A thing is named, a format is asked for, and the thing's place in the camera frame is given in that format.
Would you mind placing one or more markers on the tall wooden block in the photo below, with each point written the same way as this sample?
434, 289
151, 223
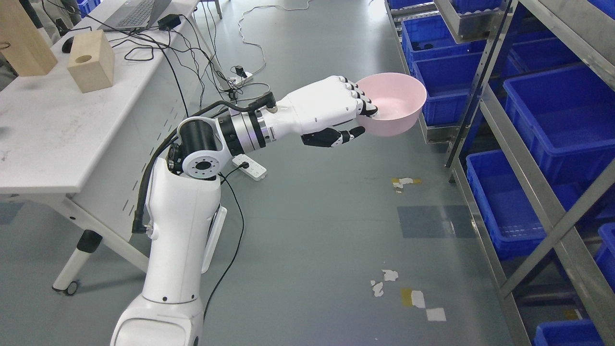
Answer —
27, 52

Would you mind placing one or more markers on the small wooden block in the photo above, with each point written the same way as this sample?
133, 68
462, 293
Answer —
91, 61

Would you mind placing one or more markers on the blue shelf bin large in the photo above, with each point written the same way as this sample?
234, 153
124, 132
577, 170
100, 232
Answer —
566, 118

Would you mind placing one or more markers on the black power adapter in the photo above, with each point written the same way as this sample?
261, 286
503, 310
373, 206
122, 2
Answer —
169, 22

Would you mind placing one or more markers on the blue shelf bin upper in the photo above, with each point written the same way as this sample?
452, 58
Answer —
445, 68

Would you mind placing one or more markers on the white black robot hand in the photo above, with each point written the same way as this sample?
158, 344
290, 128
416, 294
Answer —
314, 110

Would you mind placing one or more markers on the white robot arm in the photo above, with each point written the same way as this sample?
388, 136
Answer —
179, 208

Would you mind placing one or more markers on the white power strip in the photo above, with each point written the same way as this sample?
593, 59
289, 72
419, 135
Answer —
251, 168

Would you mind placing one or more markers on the steel shelf rack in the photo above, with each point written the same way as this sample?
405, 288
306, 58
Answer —
525, 37

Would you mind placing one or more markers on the pink plastic bowl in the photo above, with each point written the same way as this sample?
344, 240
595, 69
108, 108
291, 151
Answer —
399, 99

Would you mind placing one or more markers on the grey laptop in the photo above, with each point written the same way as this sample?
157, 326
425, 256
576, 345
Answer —
135, 14

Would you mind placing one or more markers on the blue shelf bin lower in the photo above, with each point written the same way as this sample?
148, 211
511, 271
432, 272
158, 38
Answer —
511, 222

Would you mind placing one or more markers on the white desk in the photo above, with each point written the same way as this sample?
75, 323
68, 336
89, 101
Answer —
83, 154

